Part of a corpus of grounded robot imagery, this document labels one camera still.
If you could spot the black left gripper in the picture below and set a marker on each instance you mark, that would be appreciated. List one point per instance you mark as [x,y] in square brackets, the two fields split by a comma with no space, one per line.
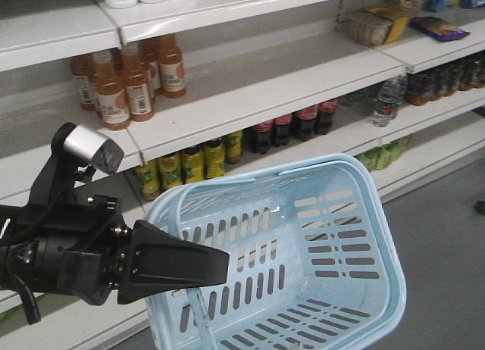
[87,251]

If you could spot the light blue plastic basket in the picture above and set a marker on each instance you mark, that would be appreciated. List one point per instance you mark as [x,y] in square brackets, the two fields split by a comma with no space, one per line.
[312,260]

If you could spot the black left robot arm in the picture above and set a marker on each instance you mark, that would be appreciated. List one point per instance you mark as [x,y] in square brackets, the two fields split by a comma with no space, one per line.
[88,251]

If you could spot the yellow lemon tea bottle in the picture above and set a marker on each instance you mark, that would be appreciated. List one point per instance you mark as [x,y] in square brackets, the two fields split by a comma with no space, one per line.
[148,179]
[193,164]
[214,158]
[169,167]

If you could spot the orange C100 juice bottle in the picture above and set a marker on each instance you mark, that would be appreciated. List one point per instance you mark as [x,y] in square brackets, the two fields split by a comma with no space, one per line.
[136,81]
[79,71]
[111,92]
[170,59]

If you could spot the cola bottle red label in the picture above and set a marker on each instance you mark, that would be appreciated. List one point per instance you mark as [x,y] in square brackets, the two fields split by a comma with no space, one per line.
[305,119]
[325,116]
[281,130]
[260,141]

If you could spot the white store shelf unit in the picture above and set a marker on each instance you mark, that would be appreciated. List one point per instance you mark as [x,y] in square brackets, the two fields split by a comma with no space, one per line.
[247,61]

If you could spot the clear water bottle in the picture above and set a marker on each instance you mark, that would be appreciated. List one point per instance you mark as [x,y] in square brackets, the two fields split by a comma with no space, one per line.
[389,98]

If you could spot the boxed cookies yellow label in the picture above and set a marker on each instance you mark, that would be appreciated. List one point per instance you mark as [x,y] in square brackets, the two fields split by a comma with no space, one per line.
[375,26]

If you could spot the blue purple snack bag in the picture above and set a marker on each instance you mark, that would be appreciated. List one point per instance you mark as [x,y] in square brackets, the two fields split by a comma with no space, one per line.
[439,29]

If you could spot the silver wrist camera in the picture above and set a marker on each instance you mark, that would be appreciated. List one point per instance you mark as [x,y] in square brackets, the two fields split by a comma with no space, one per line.
[85,146]

